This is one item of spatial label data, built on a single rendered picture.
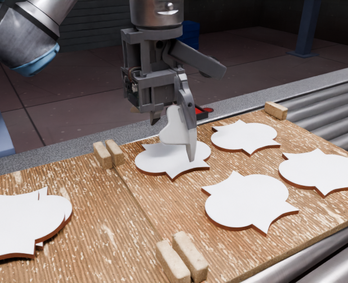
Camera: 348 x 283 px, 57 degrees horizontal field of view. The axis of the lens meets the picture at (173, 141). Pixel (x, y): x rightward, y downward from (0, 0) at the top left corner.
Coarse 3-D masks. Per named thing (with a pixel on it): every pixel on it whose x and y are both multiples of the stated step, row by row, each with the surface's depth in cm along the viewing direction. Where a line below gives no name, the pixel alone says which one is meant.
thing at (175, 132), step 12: (168, 108) 49; (180, 108) 49; (168, 120) 49; (180, 120) 49; (168, 132) 48; (180, 132) 49; (192, 132) 49; (168, 144) 48; (180, 144) 49; (192, 144) 49; (192, 156) 50
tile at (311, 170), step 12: (288, 156) 58; (300, 156) 58; (312, 156) 58; (324, 156) 58; (336, 156) 58; (288, 168) 55; (300, 168) 55; (312, 168) 55; (324, 168) 55; (336, 168) 55; (288, 180) 52; (300, 180) 52; (312, 180) 52; (324, 180) 52; (336, 180) 52; (324, 192) 49
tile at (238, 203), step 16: (240, 176) 53; (256, 176) 53; (208, 192) 49; (224, 192) 49; (240, 192) 49; (256, 192) 49; (272, 192) 49; (208, 208) 46; (224, 208) 46; (240, 208) 46; (256, 208) 46; (272, 208) 46; (288, 208) 46; (224, 224) 43; (240, 224) 43; (256, 224) 43
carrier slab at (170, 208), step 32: (288, 128) 70; (128, 160) 59; (224, 160) 59; (256, 160) 59; (160, 192) 51; (192, 192) 51; (288, 192) 51; (160, 224) 45; (192, 224) 45; (288, 224) 45; (320, 224) 45; (224, 256) 40; (256, 256) 40; (288, 256) 41
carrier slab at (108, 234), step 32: (64, 160) 59; (96, 160) 59; (0, 192) 51; (64, 192) 51; (96, 192) 51; (128, 192) 51; (96, 224) 45; (128, 224) 45; (64, 256) 40; (96, 256) 40; (128, 256) 40
